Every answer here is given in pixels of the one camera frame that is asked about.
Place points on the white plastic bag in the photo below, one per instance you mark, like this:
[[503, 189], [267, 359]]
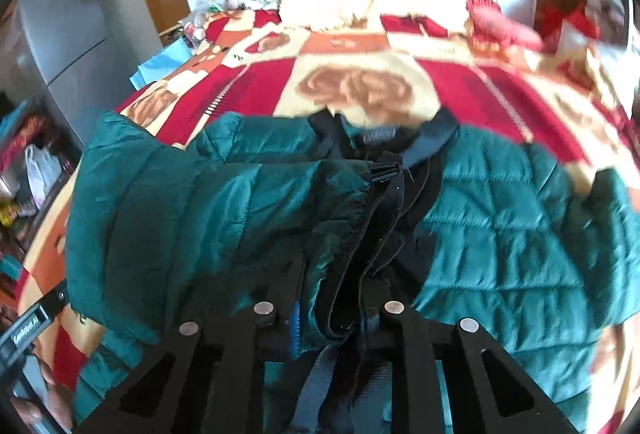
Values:
[[42, 174]]

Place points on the red gift bag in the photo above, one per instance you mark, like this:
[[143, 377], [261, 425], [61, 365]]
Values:
[[575, 19]]

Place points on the pile of plastic bottles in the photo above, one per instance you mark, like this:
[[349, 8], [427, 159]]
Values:
[[200, 21]]

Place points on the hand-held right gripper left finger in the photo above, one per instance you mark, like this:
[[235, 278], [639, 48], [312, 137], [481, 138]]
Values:
[[295, 321]]

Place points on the red frilled pillow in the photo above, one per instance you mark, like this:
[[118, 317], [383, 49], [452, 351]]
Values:
[[500, 26]]

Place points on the dark wooden shelf unit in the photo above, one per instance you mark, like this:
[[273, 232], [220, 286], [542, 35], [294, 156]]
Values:
[[60, 149]]

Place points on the red floral patterned blanket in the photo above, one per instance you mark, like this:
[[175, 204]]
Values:
[[375, 84]]

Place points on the light blue cloth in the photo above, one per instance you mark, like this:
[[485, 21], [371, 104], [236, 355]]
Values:
[[160, 64]]

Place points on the person's left hand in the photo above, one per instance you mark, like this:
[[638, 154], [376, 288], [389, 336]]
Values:
[[56, 389]]

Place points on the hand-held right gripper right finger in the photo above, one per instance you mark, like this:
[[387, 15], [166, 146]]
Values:
[[400, 334]]

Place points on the grey refrigerator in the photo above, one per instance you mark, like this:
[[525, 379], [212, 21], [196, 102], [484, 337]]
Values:
[[65, 29]]

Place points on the green quilted jacket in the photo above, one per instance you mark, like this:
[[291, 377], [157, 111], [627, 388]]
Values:
[[500, 214]]

